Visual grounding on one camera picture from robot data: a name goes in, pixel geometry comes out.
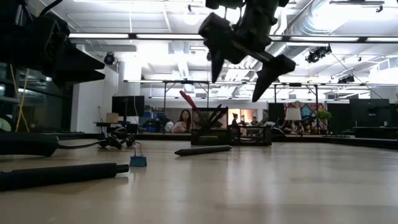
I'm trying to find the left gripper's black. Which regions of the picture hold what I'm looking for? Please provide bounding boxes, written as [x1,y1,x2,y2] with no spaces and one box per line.
[30,16,106,88]

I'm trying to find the red grey-handled scissors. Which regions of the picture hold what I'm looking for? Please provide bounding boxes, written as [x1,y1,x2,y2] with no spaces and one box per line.
[179,90,200,110]

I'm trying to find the black monitor on stand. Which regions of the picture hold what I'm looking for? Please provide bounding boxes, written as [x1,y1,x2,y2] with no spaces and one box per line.
[111,95,146,126]

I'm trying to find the round black spotlight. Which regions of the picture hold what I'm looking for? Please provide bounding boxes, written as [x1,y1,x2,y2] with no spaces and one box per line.
[103,52,117,66]

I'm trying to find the black pen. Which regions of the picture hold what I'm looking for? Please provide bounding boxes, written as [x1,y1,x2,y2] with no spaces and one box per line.
[174,144,233,157]
[0,162,130,192]
[206,105,229,128]
[201,104,222,129]

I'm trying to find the tall black panel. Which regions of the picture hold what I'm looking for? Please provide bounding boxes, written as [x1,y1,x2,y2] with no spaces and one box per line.
[267,102,285,126]

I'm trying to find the black mesh desk organizer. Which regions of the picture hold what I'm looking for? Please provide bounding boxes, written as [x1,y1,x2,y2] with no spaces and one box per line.
[190,106,272,147]

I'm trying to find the white-shade table lamp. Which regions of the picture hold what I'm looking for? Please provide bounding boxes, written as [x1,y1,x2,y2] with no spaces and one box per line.
[284,107,303,135]

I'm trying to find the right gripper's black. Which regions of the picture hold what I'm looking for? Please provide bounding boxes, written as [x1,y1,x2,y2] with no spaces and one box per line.
[198,0,297,103]

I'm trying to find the blue binder clip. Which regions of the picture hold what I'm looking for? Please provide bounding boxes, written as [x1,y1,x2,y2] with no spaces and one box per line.
[129,141,148,168]

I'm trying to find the yellow cable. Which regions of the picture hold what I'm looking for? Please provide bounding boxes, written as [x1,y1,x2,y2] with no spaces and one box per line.
[9,63,30,133]

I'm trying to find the colourful wall mural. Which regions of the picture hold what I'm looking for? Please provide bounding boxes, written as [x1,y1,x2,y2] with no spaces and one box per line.
[283,100,328,135]

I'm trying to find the black rig camera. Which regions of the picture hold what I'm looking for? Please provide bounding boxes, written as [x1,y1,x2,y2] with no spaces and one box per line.
[305,45,333,64]

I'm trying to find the large black monitor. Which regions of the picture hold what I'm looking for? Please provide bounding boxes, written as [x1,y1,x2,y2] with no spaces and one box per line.
[349,98,391,128]

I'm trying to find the potted green plant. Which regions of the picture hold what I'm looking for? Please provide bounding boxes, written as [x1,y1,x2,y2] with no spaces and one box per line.
[315,110,333,135]

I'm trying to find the LED light bar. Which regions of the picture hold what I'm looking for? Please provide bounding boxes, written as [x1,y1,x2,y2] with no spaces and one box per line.
[58,32,398,44]

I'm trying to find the cardboard box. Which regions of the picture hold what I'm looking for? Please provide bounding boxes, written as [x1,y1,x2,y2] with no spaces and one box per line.
[105,112,120,124]

